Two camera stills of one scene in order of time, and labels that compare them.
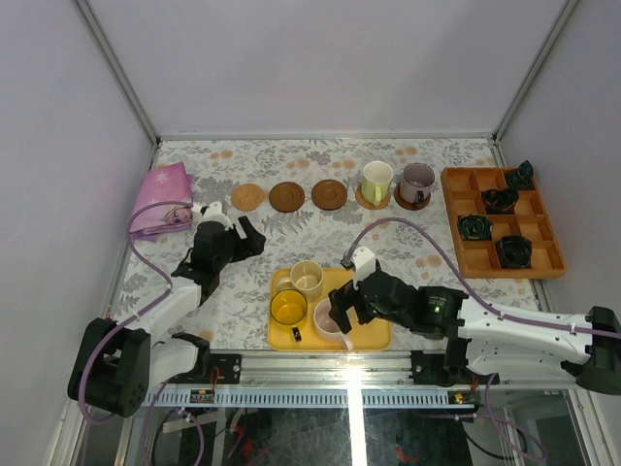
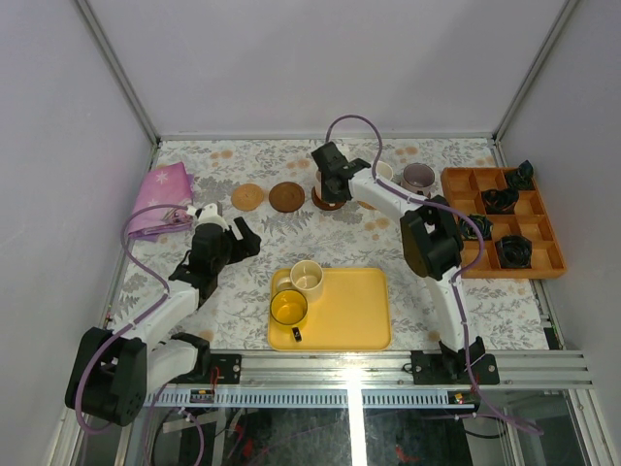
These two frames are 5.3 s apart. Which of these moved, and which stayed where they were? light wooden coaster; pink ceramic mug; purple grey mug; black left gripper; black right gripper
Moved: black right gripper; pink ceramic mug
Stayed: purple grey mug; black left gripper; light wooden coaster
